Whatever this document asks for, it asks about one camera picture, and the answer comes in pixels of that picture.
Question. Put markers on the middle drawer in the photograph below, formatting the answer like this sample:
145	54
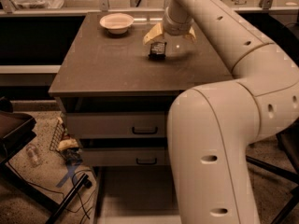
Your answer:
124	152

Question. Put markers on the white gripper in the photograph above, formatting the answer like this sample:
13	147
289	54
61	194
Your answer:
175	29

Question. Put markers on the open bottom drawer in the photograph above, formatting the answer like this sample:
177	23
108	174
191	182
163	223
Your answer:
135	195

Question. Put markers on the grey drawer cabinet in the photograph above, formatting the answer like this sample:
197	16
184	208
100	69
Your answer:
100	64

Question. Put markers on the clear bottle on floor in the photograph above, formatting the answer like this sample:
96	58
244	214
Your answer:
33	155

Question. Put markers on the black chair left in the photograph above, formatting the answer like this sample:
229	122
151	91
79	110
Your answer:
16	132

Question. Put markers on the white paper bowl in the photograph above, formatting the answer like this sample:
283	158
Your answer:
117	23

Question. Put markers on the top drawer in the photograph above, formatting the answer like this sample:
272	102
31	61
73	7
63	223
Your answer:
117	116

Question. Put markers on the black office chair right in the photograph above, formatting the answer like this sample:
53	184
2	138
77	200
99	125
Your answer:
288	141

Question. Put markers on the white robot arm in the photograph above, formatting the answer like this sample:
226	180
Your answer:
209	126

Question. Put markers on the wire basket with snacks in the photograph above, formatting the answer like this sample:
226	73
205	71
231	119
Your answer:
63	144

